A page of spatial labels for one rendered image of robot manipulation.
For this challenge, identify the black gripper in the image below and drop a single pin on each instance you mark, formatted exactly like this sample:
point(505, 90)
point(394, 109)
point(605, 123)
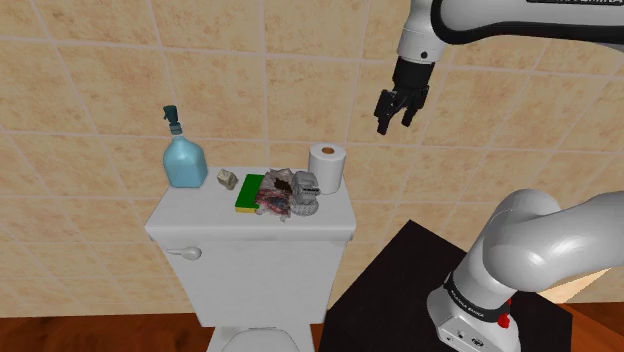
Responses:
point(412, 74)

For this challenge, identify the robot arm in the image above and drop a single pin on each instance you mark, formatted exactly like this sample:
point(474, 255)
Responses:
point(526, 244)

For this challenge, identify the white toilet paper roll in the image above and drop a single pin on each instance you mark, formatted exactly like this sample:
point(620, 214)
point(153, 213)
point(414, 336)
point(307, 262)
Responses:
point(327, 168)

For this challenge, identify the grey robot toy figure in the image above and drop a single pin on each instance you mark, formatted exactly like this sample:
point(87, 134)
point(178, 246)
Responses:
point(305, 192)

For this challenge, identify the crumpled patterned wrapper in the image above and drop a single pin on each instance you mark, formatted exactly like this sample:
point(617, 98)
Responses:
point(274, 195)

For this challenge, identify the green and yellow sponge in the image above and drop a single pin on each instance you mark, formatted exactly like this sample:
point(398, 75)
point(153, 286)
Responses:
point(247, 194)

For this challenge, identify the small beige stone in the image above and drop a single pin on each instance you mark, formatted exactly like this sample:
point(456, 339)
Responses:
point(227, 178)

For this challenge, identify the dark robot stand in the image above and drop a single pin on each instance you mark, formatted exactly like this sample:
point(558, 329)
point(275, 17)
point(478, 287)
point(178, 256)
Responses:
point(390, 297)

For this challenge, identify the blue spray bottle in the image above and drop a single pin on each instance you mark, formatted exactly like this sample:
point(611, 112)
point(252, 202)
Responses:
point(184, 166)

